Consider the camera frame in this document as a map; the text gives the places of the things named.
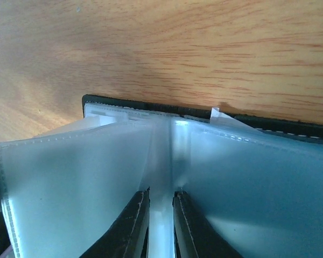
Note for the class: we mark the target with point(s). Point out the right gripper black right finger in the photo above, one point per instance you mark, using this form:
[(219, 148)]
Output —
[(194, 236)]

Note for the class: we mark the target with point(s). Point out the black leather card holder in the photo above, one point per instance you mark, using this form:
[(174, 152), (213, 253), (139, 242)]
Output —
[(258, 181)]

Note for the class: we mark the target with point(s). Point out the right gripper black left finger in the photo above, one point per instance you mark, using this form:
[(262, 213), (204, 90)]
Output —
[(128, 236)]

